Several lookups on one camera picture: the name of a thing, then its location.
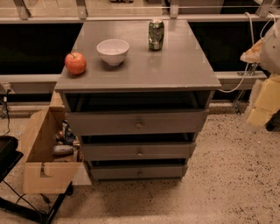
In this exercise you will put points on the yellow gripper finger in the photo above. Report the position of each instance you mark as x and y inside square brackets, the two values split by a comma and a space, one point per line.
[264, 101]

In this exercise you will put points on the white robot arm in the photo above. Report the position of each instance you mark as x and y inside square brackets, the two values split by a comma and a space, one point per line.
[266, 51]

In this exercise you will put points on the grey top drawer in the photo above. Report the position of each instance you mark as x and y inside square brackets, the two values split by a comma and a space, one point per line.
[136, 122]

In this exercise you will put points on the grey drawer cabinet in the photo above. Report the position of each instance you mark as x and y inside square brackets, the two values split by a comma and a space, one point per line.
[178, 77]

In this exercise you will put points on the green soda can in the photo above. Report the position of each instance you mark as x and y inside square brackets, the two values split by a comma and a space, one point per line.
[156, 34]

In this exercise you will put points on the white bowl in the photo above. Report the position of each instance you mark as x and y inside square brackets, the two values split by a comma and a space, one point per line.
[113, 51]

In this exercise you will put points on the red apple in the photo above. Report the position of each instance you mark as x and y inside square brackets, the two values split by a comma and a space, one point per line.
[75, 63]

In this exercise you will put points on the dark bottle in box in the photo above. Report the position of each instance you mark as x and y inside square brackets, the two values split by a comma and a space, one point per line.
[68, 135]

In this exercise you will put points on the can in box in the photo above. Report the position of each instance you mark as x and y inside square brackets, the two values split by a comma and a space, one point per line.
[62, 150]

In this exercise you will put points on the cardboard box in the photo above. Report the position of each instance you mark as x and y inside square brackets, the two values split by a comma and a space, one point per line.
[42, 174]

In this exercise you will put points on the black stand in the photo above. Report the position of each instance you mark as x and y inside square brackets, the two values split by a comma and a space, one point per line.
[11, 175]

